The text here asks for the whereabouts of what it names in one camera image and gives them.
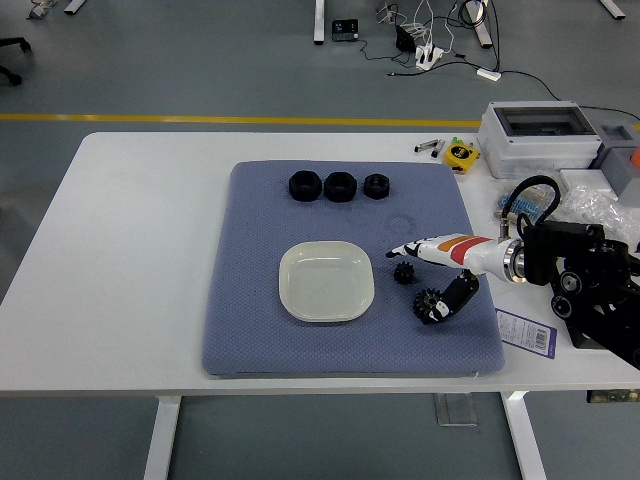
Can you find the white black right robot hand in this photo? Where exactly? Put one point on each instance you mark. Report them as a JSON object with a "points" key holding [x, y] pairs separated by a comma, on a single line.
{"points": [[465, 250]]}

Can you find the small black gear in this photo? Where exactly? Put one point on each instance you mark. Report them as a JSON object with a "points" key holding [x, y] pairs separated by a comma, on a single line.
{"points": [[403, 273]]}

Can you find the large black gear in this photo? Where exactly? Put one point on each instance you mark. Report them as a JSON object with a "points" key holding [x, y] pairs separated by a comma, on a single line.
{"points": [[425, 303]]}

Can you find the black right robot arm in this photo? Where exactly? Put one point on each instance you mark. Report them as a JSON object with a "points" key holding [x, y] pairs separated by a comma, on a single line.
{"points": [[575, 245]]}

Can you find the small black hex nut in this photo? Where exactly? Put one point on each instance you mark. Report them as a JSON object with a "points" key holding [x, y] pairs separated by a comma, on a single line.
{"points": [[370, 186]]}

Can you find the white flat box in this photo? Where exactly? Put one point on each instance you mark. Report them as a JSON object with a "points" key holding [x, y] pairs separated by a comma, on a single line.
{"points": [[585, 179]]}

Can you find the large black hex nut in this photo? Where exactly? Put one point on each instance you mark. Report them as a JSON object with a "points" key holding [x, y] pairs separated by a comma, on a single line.
{"points": [[332, 188], [298, 186]]}

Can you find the grey box with orange button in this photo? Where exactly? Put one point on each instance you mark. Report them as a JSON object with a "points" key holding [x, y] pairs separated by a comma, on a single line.
{"points": [[617, 160]]}

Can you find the clear bag of blue resistors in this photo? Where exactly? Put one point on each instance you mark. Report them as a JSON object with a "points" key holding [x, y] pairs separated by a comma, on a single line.
{"points": [[530, 205]]}

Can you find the yellow tape measure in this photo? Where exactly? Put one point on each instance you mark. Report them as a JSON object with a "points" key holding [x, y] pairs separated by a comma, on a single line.
{"points": [[461, 157]]}

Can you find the purple white label card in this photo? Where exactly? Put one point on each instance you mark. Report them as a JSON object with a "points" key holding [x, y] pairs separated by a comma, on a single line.
{"points": [[525, 332]]}

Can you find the black silver marker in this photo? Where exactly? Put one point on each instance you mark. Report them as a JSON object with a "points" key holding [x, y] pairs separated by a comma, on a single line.
{"points": [[425, 146], [438, 148]]}

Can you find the clear bag of white parts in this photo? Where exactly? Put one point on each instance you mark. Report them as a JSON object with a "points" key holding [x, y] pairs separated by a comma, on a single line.
{"points": [[592, 205]]}

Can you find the white square plate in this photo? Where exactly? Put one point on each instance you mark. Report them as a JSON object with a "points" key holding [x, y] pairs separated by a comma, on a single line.
{"points": [[325, 282]]}

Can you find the white power adapter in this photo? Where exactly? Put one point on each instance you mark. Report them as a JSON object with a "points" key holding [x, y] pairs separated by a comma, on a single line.
{"points": [[489, 74]]}

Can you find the white power strip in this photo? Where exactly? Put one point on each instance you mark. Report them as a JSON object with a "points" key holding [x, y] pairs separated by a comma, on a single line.
{"points": [[429, 56]]}

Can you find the black power adapter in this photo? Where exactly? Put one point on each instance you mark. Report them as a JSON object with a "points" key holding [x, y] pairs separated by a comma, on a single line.
{"points": [[405, 39]]}

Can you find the blue-grey quilted mat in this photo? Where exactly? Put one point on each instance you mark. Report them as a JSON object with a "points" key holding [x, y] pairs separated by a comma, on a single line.
{"points": [[250, 300]]}

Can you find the white background table leg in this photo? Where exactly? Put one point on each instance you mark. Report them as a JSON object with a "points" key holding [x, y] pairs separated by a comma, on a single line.
{"points": [[612, 7], [320, 22], [481, 27], [75, 5]]}

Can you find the black handheld device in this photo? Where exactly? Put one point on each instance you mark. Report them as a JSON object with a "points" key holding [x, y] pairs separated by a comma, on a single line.
{"points": [[345, 30]]}

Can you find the white table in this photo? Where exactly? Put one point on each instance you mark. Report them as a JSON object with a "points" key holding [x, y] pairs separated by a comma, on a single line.
{"points": [[125, 250]]}

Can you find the black office chair base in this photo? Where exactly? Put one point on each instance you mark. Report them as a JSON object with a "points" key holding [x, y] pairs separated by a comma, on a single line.
{"points": [[12, 47]]}

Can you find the grey enclosure with clear lid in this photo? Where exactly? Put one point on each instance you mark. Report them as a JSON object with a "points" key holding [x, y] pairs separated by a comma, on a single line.
{"points": [[530, 145]]}

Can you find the clear plastic bracket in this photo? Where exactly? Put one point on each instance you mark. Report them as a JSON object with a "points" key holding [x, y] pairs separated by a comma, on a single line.
{"points": [[455, 410]]}

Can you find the metal bracket on floor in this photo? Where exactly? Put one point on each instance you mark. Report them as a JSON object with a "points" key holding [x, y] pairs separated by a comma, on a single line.
{"points": [[40, 9]]}

